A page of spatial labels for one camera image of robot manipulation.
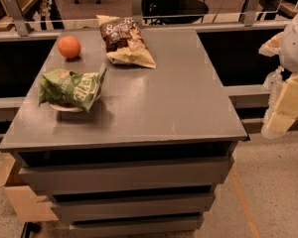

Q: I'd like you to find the green jalapeno chip bag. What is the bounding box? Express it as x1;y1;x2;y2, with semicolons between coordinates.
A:
39;64;107;112

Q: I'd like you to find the white paper bowl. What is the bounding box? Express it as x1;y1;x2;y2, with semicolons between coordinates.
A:
50;95;99;113

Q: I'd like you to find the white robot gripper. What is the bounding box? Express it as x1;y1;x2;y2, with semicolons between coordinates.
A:
275;13;298;117

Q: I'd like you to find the orange fruit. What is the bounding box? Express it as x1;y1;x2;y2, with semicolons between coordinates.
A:
58;36;81;59

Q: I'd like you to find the black office chair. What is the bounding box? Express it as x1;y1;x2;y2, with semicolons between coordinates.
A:
142;0;209;25

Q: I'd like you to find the grey drawer counter unit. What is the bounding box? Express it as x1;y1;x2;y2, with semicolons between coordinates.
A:
0;30;246;238

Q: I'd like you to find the cardboard box on floor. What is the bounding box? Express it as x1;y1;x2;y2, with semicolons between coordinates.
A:
0;154;58;222

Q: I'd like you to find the brown and tan chip bag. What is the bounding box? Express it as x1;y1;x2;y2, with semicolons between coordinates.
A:
97;15;156;68

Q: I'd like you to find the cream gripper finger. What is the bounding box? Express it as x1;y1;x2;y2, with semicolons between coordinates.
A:
266;112;295;133

